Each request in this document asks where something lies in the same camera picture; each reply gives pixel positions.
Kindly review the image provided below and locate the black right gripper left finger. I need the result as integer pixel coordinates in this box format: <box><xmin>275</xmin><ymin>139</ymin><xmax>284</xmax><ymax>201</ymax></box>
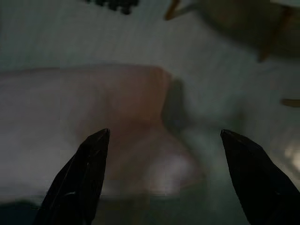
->
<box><xmin>34</xmin><ymin>128</ymin><xmax>111</xmax><ymax>225</ymax></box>

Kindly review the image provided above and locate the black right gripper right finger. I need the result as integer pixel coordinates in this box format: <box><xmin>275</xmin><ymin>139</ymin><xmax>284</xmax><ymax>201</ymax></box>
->
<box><xmin>220</xmin><ymin>129</ymin><xmax>300</xmax><ymax>225</ymax></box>

